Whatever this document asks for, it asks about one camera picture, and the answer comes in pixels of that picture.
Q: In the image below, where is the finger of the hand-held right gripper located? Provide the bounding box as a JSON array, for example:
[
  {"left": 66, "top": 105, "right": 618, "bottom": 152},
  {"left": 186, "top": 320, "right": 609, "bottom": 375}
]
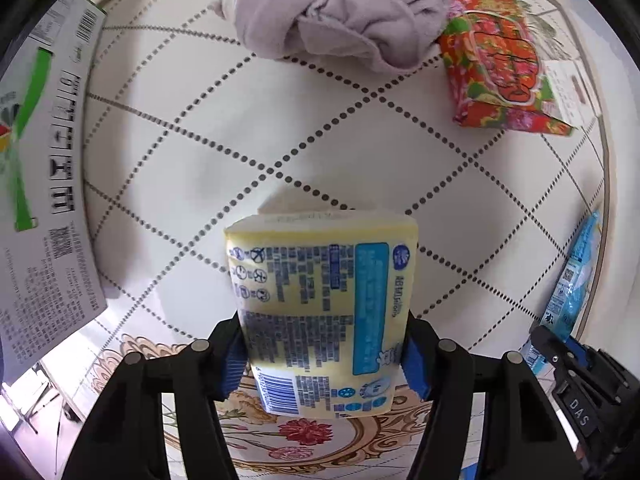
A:
[{"left": 529, "top": 325, "right": 587, "bottom": 376}]

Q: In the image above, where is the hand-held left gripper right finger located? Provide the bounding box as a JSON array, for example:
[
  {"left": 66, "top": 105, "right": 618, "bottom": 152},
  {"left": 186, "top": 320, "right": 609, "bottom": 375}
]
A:
[{"left": 400, "top": 311, "right": 580, "bottom": 480}]

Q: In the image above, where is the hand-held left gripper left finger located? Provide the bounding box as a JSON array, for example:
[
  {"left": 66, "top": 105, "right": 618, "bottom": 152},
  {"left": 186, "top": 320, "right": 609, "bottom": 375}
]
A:
[{"left": 61, "top": 311, "right": 247, "bottom": 480}]

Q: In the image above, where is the yellow tissue pack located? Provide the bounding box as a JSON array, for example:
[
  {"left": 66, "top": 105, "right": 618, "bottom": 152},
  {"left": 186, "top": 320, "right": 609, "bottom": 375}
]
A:
[{"left": 223, "top": 211, "right": 420, "bottom": 418}]

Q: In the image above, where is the blue tissue pack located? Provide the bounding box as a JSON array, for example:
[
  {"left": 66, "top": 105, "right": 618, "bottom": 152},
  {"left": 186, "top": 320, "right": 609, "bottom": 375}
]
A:
[{"left": 520, "top": 210, "right": 602, "bottom": 376}]

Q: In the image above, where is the white patterned tablecloth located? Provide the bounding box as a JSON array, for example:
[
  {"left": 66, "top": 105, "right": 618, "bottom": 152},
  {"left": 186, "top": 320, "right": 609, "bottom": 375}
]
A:
[{"left": 80, "top": 0, "right": 613, "bottom": 480}]

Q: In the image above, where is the white cardboard box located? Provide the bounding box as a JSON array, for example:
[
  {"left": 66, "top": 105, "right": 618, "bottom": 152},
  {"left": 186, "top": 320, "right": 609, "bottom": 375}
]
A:
[{"left": 0, "top": 0, "right": 108, "bottom": 386}]

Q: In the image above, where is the red floral tissue pack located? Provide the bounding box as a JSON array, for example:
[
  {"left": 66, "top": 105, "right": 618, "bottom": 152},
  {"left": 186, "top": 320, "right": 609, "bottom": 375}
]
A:
[{"left": 436, "top": 0, "right": 576, "bottom": 137}]

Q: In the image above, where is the grey towel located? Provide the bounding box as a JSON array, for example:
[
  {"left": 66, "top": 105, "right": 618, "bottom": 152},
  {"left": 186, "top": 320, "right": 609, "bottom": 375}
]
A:
[{"left": 210, "top": 0, "right": 453, "bottom": 72}]

